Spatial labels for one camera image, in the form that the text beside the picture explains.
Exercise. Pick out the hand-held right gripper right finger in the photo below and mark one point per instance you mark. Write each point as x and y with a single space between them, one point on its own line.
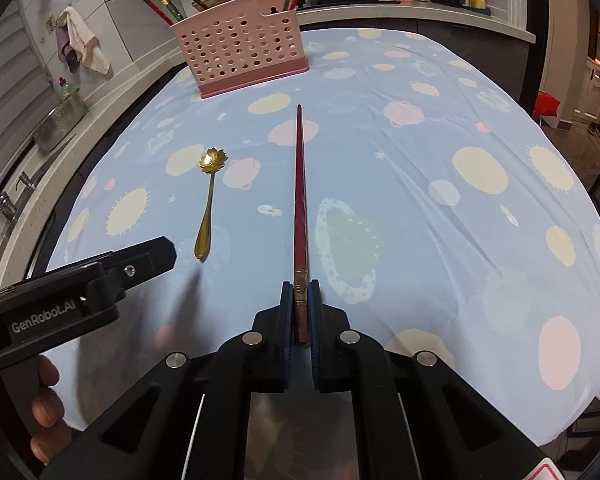
316 365

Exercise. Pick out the dark maroon chopstick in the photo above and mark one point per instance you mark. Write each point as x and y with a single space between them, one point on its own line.
299 200

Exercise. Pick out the metal colander pot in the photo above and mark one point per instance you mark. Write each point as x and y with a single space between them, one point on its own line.
60 122

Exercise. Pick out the chrome faucet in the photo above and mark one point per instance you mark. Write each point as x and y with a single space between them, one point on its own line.
4 206

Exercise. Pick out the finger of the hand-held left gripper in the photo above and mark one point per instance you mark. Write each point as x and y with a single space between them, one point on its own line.
140 260

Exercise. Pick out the person's left hand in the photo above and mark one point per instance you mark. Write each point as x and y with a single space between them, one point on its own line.
47 410

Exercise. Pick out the green dish soap bottle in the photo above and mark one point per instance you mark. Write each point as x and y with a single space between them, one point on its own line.
69 90

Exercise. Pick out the blue printed tablecloth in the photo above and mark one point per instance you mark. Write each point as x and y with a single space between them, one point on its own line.
430 210

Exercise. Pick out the pink perforated utensil holder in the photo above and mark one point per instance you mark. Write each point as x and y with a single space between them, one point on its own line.
240 55

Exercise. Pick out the pink white hanging towel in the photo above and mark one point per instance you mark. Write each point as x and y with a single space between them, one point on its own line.
87 40

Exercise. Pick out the gold flower spoon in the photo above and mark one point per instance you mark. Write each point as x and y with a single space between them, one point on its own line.
212 160

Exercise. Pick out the chrome soap dispenser pump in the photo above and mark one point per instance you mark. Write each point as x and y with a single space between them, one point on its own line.
25 182

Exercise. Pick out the purple hanging towel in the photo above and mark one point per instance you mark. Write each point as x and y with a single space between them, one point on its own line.
66 50

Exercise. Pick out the red bag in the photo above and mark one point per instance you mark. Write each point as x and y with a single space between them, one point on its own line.
549 103

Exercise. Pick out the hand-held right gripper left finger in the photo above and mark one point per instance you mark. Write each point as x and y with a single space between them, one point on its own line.
286 365

